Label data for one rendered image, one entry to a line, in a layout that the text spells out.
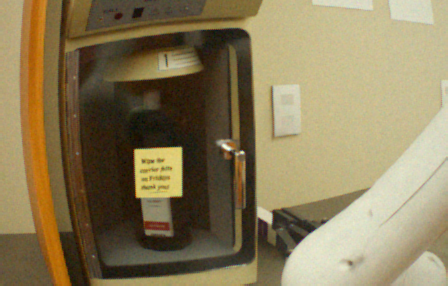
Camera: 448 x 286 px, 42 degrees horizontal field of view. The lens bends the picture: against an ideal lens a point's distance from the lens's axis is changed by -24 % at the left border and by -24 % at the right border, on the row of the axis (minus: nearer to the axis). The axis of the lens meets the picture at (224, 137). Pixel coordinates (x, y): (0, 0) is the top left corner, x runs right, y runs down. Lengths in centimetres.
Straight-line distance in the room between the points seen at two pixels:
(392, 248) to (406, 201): 4
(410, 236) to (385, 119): 133
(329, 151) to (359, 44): 29
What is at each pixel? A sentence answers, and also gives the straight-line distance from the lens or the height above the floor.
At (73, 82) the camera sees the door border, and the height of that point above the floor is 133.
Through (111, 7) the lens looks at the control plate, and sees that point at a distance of 99.
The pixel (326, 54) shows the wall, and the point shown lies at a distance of 170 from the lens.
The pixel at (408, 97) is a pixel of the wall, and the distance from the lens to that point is 188.
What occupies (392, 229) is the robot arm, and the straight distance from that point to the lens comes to 52.
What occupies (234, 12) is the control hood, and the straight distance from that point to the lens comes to 109.
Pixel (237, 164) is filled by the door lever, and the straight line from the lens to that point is 109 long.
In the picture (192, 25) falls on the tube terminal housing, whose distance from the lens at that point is 110.
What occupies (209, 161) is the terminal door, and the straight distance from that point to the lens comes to 113.
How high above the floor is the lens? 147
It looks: 13 degrees down
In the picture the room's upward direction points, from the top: 2 degrees counter-clockwise
